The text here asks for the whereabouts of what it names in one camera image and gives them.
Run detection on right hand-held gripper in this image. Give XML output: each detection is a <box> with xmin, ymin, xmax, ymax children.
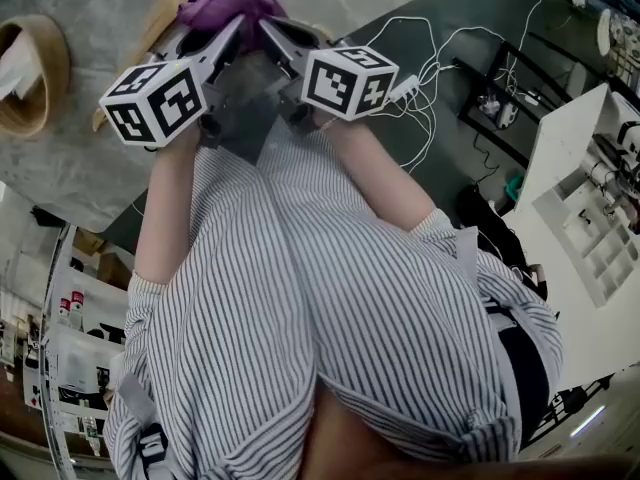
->
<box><xmin>259</xmin><ymin>16</ymin><xmax>400</xmax><ymax>130</ymax></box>

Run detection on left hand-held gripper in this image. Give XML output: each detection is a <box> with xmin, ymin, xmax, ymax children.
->
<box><xmin>98</xmin><ymin>15</ymin><xmax>246</xmax><ymax>148</ymax></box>

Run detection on white power strip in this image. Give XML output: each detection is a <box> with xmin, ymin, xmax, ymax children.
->
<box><xmin>386</xmin><ymin>73</ymin><xmax>421</xmax><ymax>104</ymax></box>
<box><xmin>497</xmin><ymin>101</ymin><xmax>519</xmax><ymax>129</ymax></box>

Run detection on black waist strap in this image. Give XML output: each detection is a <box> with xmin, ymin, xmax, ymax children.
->
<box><xmin>497</xmin><ymin>325</ymin><xmax>551</xmax><ymax>449</ymax></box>

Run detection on cardboard box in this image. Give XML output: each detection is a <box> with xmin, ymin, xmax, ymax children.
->
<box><xmin>72</xmin><ymin>227</ymin><xmax>134</xmax><ymax>289</ymax></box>

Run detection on round wooden bowl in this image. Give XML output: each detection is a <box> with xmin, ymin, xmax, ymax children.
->
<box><xmin>0</xmin><ymin>14</ymin><xmax>71</xmax><ymax>140</ymax></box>

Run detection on white crumpled paper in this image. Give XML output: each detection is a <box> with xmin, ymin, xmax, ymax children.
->
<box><xmin>0</xmin><ymin>31</ymin><xmax>37</xmax><ymax>103</ymax></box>

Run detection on white desk with black frame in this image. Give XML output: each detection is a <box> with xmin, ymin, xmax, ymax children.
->
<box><xmin>457</xmin><ymin>40</ymin><xmax>614</xmax><ymax>219</ymax></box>

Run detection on tangled white cables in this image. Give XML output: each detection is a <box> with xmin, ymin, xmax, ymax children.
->
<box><xmin>364</xmin><ymin>0</ymin><xmax>561</xmax><ymax>174</ymax></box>

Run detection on purple cloth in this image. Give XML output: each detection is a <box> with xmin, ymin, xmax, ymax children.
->
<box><xmin>176</xmin><ymin>0</ymin><xmax>290</xmax><ymax>54</ymax></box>

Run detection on white metal shelf rack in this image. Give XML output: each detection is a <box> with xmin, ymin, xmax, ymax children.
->
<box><xmin>37</xmin><ymin>222</ymin><xmax>131</xmax><ymax>480</ymax></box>

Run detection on grey marble table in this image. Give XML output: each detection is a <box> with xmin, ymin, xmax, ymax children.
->
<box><xmin>0</xmin><ymin>0</ymin><xmax>481</xmax><ymax>234</ymax></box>

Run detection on person's left forearm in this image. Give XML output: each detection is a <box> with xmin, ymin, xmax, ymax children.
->
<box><xmin>133</xmin><ymin>127</ymin><xmax>202</xmax><ymax>285</ymax></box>

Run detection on grey harness strap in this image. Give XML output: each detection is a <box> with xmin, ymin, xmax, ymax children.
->
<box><xmin>114</xmin><ymin>372</ymin><xmax>174</xmax><ymax>480</ymax></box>

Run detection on striped shirt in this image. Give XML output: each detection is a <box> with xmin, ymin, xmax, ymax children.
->
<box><xmin>102</xmin><ymin>117</ymin><xmax>566</xmax><ymax>480</ymax></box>

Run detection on person's right forearm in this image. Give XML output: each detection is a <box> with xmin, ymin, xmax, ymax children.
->
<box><xmin>319</xmin><ymin>112</ymin><xmax>436</xmax><ymax>232</ymax></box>

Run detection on green basin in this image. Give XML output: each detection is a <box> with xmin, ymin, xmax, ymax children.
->
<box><xmin>503</xmin><ymin>174</ymin><xmax>526</xmax><ymax>203</ymax></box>

